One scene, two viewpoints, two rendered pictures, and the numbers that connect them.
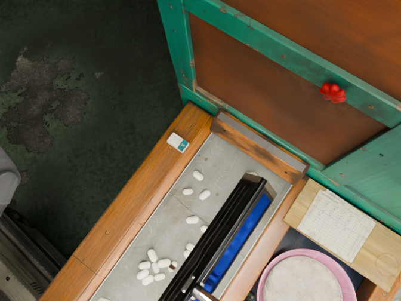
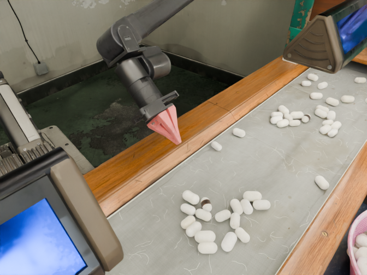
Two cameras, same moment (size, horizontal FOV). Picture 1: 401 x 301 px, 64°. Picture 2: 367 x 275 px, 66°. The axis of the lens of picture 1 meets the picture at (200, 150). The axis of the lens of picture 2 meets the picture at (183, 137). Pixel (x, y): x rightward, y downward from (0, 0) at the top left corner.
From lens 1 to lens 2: 102 cm
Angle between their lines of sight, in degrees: 36
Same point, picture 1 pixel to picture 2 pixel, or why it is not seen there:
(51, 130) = (128, 143)
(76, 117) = not seen: hidden behind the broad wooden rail
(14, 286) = not seen: hidden behind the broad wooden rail
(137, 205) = (263, 82)
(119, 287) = (251, 128)
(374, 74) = not seen: outside the picture
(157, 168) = (277, 69)
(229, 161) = (336, 76)
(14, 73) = (107, 110)
